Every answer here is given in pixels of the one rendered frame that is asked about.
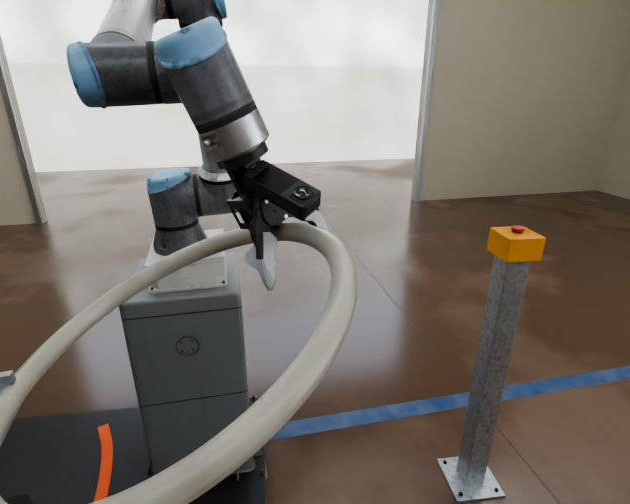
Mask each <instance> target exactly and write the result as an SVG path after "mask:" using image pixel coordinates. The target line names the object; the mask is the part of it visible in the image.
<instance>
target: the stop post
mask: <svg viewBox="0 0 630 504"><path fill-rule="evenodd" d="M511 227H512V226H510V227H491V228H490V232H489V238H488V244H487V250H489V251H490V252H492V253H493V254H494V261H493V266H492V272H491V278H490V283H489V289H488V295H487V300H486V306H485V311H484V317H483V323H482V328H481V334H480V340H479V345H478V351H477V357H476V362H475V368H474V374H473V379H472V385H471V391H470V396H469V402H468V408H467V413H466V419H465V425H464V430H463V436H462V442H461V447H460V453H459V457H450V458H441V459H437V462H438V464H439V466H440V468H441V470H442V472H443V474H444V476H445V478H446V480H447V483H448V485H449V487H450V489H451V491H452V493H453V495H454V497H455V499H456V501H457V503H462V502H470V501H478V500H487V499H495V498H503V497H505V494H504V492H503V491H502V489H501V487H500V486H499V484H498V482H497V481H496V479H495V477H494V476H493V474H492V472H491V471H490V469H489V467H488V466H487V464H488V459H489V455H490V450H491V445H492V441H493V436H494V431H495V426H496V422H497V417H498V412H499V408H500V403H501V398H502V394H503V389H504V384H505V380H506V375H507V370H508V366H509V361H510V356H511V352H512V347H513V342H514V338H515V333H516V328H517V323H518V319H519V314H520V309H521V305H522V300H523V295H524V291H525V286H526V281H527V277H528V272H529V267H530V263H531V261H541V258H542V254H543V249H544V245H545V240H546V238H545V237H544V236H542V235H540V234H538V233H536V232H534V231H532V230H530V229H528V228H526V227H524V226H523V227H524V228H525V230H524V231H523V232H516V231H513V230H511Z"/></svg>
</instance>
